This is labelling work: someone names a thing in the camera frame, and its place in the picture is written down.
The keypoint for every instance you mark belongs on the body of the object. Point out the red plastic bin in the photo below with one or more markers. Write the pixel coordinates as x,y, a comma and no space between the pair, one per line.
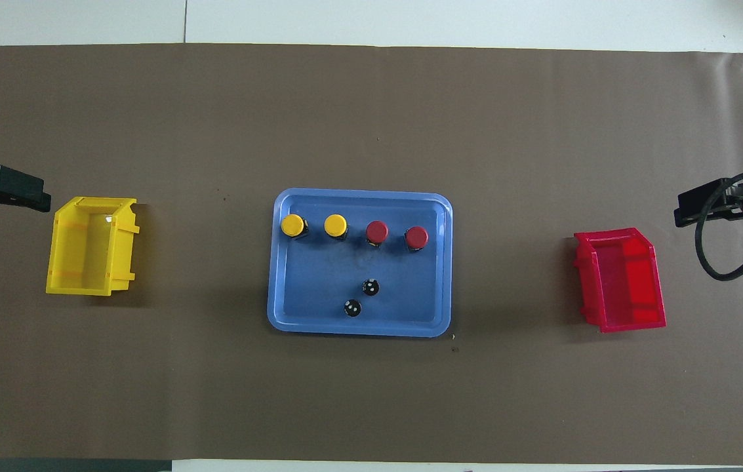
633,288

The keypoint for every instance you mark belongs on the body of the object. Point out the yellow push button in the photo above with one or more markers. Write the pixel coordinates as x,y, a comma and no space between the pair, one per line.
294,225
335,225

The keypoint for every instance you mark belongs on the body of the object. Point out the brown paper table mat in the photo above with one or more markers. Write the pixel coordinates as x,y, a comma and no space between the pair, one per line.
214,393

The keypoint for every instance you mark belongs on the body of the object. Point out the yellow plastic bin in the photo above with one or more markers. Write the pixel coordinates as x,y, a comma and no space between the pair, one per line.
86,252

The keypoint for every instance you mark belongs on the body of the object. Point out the red push button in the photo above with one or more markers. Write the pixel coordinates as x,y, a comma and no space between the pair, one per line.
416,236
376,231

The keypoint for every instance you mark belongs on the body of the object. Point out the blue plastic tray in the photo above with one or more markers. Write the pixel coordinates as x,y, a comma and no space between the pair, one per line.
319,275

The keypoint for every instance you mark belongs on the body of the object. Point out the small black cylinder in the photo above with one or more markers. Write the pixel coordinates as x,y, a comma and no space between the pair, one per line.
370,286
352,308

